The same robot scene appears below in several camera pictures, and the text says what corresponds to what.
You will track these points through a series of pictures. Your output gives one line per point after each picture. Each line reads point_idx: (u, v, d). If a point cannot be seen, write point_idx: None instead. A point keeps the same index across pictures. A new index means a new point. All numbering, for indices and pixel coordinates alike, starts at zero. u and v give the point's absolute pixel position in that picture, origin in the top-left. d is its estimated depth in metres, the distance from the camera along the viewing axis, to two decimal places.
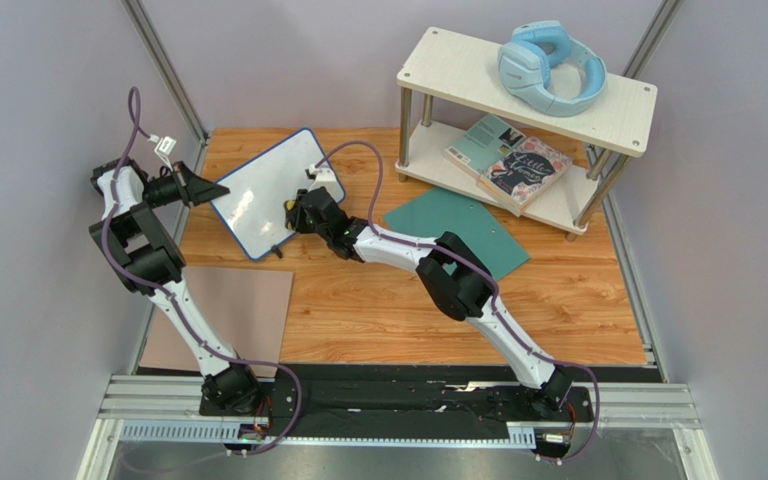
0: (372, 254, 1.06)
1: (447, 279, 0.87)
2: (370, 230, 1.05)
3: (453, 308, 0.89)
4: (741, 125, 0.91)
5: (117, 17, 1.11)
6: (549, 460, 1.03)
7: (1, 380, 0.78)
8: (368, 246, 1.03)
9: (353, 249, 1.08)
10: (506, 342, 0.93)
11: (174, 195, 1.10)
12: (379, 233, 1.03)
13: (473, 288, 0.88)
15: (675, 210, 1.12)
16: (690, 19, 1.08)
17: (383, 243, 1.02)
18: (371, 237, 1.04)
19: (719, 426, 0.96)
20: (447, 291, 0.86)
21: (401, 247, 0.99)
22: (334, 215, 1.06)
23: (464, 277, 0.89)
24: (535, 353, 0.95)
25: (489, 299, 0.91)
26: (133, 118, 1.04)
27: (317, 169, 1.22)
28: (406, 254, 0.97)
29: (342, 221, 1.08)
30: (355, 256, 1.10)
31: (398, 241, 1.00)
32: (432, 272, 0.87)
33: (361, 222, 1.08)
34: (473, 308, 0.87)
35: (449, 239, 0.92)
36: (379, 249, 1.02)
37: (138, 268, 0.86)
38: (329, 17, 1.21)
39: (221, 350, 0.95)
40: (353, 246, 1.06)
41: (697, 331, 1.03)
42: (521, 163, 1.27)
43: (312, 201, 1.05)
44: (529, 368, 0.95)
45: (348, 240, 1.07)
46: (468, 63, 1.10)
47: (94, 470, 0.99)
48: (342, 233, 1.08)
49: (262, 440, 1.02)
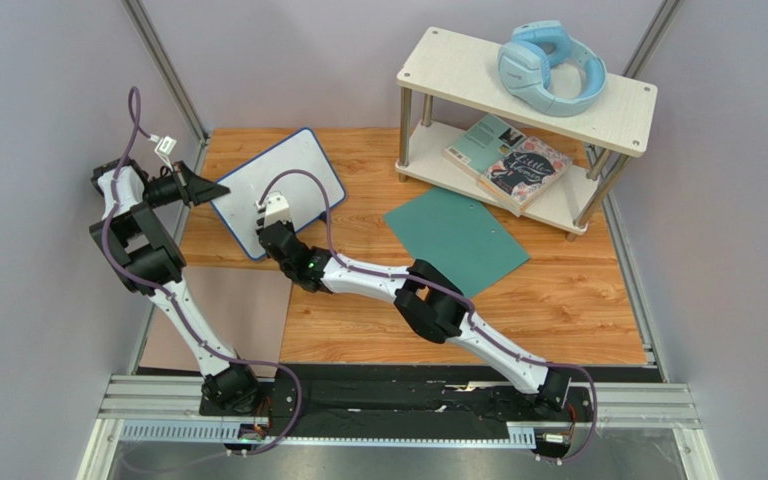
0: (341, 286, 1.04)
1: (424, 307, 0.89)
2: (336, 261, 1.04)
3: (431, 333, 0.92)
4: (741, 125, 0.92)
5: (117, 17, 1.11)
6: (549, 460, 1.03)
7: (1, 380, 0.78)
8: (337, 279, 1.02)
9: (320, 282, 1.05)
10: (492, 354, 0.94)
11: (174, 195, 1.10)
12: (347, 264, 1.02)
13: (448, 310, 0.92)
15: (675, 210, 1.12)
16: (690, 18, 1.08)
17: (352, 275, 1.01)
18: (338, 269, 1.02)
19: (719, 426, 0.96)
20: (425, 318, 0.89)
21: (372, 278, 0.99)
22: (296, 249, 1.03)
23: (438, 301, 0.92)
24: (524, 358, 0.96)
25: (466, 315, 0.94)
26: (134, 117, 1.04)
27: (263, 201, 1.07)
28: (380, 286, 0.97)
29: (303, 254, 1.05)
30: (322, 286, 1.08)
31: (369, 273, 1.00)
32: (411, 305, 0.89)
33: (324, 252, 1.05)
34: (451, 330, 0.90)
35: (422, 266, 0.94)
36: (348, 281, 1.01)
37: (138, 268, 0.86)
38: (329, 17, 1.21)
39: (221, 350, 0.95)
40: (321, 279, 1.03)
41: (697, 330, 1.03)
42: (521, 163, 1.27)
43: (270, 238, 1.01)
44: (520, 373, 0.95)
45: (314, 272, 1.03)
46: (469, 63, 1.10)
47: (94, 471, 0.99)
48: (306, 265, 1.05)
49: (262, 440, 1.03)
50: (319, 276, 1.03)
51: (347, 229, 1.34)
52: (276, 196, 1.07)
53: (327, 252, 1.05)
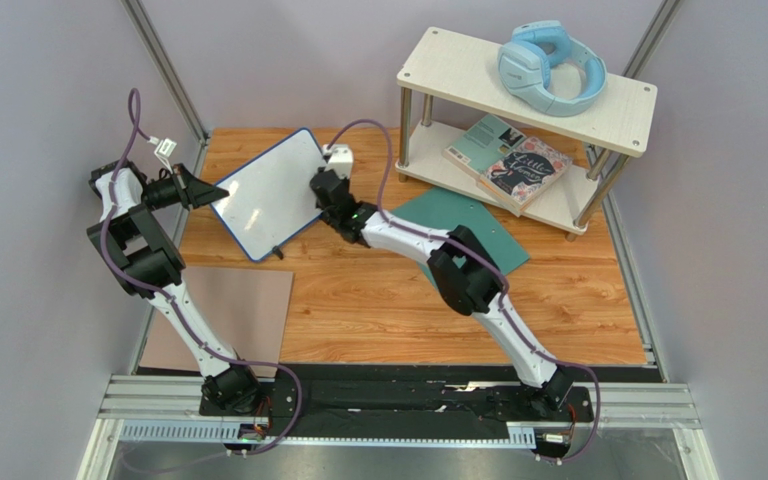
0: (380, 241, 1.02)
1: (458, 273, 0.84)
2: (380, 216, 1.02)
3: (458, 302, 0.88)
4: (742, 125, 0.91)
5: (116, 17, 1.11)
6: (549, 460, 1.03)
7: (0, 380, 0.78)
8: (376, 232, 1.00)
9: (359, 234, 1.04)
10: (510, 339, 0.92)
11: (173, 197, 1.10)
12: (389, 219, 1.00)
13: (481, 283, 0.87)
15: (676, 210, 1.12)
16: (690, 18, 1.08)
17: (393, 230, 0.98)
18: (380, 223, 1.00)
19: (719, 426, 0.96)
20: (455, 282, 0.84)
21: (411, 236, 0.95)
22: (342, 198, 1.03)
23: (473, 271, 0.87)
24: (537, 352, 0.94)
25: (498, 295, 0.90)
26: (132, 118, 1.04)
27: (332, 148, 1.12)
28: (417, 245, 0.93)
29: (350, 203, 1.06)
30: (361, 240, 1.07)
31: (409, 230, 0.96)
32: (445, 267, 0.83)
33: (370, 206, 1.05)
34: (478, 303, 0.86)
35: (462, 231, 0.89)
36: (388, 236, 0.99)
37: (137, 270, 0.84)
38: (329, 17, 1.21)
39: (221, 351, 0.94)
40: (362, 231, 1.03)
41: (697, 330, 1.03)
42: (521, 163, 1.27)
43: (320, 182, 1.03)
44: (530, 366, 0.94)
45: (355, 223, 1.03)
46: (469, 64, 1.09)
47: (94, 470, 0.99)
48: (351, 216, 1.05)
49: (262, 440, 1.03)
50: (360, 228, 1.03)
51: None
52: (344, 148, 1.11)
53: (372, 206, 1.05)
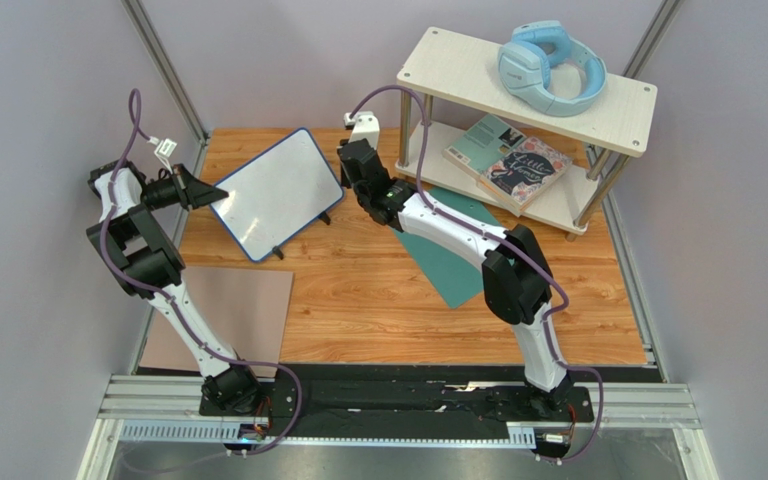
0: (415, 228, 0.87)
1: (514, 280, 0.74)
2: (421, 199, 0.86)
3: (506, 310, 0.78)
4: (742, 126, 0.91)
5: (116, 17, 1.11)
6: (549, 460, 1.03)
7: (0, 380, 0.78)
8: (416, 219, 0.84)
9: (393, 214, 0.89)
10: (540, 349, 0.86)
11: (172, 198, 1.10)
12: (434, 206, 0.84)
13: (534, 292, 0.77)
15: (676, 210, 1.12)
16: (689, 19, 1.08)
17: (437, 220, 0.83)
18: (421, 209, 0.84)
19: (720, 426, 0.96)
20: (509, 292, 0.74)
21: (461, 230, 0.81)
22: (375, 172, 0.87)
23: (527, 278, 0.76)
24: (558, 360, 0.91)
25: (544, 307, 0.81)
26: (134, 118, 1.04)
27: (354, 116, 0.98)
28: (468, 241, 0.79)
29: (384, 179, 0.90)
30: (395, 223, 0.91)
31: (459, 223, 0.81)
32: (502, 272, 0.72)
33: (406, 185, 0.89)
34: (527, 314, 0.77)
35: (520, 232, 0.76)
36: (430, 225, 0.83)
37: (137, 271, 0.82)
38: (329, 18, 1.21)
39: (221, 351, 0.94)
40: (397, 213, 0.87)
41: (697, 330, 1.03)
42: (521, 163, 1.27)
43: (350, 153, 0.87)
44: (547, 371, 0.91)
45: (390, 203, 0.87)
46: (468, 65, 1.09)
47: (94, 470, 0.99)
48: (384, 193, 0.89)
49: (262, 440, 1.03)
50: (395, 209, 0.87)
51: (347, 229, 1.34)
52: (369, 115, 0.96)
53: (409, 185, 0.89)
